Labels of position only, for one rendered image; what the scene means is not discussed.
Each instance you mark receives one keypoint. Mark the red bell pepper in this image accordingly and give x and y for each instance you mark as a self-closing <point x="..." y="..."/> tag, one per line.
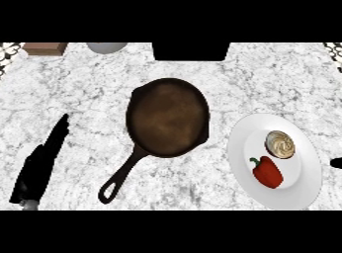
<point x="266" y="172"/>

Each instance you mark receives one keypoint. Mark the black appliance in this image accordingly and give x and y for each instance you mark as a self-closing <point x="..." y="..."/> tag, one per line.
<point x="191" y="51"/>

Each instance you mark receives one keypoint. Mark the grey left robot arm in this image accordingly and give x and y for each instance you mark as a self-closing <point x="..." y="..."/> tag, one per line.
<point x="28" y="205"/>

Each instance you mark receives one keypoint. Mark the white plate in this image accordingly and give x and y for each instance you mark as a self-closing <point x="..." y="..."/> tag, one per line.
<point x="294" y="187"/>

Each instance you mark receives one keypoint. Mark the brown wooden box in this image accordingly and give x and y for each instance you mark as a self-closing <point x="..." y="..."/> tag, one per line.
<point x="45" y="48"/>

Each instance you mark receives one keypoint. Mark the dark cast iron pan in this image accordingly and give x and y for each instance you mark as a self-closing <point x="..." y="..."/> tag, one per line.
<point x="166" y="118"/>

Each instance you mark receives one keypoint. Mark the pale grey bowl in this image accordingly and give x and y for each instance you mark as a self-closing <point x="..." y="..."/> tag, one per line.
<point x="107" y="47"/>

